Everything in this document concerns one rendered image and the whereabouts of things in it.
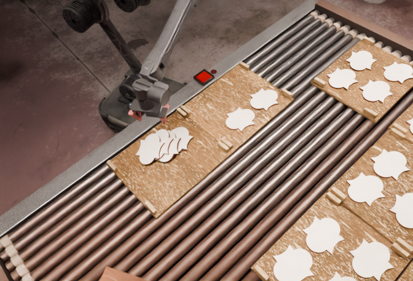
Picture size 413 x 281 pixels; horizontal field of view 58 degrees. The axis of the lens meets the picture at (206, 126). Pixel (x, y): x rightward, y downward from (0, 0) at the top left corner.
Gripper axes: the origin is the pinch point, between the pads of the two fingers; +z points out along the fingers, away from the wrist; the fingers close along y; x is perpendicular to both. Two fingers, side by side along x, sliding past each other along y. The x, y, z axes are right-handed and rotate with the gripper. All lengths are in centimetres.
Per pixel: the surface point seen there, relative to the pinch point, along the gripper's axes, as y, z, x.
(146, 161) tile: -5.3, 21.3, -5.9
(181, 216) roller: 14.7, 25.0, -25.3
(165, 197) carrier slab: 6.7, 23.1, -19.7
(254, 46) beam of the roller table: 28, 25, 75
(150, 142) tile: -5.9, 19.3, 2.4
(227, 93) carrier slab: 20.8, 22.8, 38.2
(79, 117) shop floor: -112, 116, 78
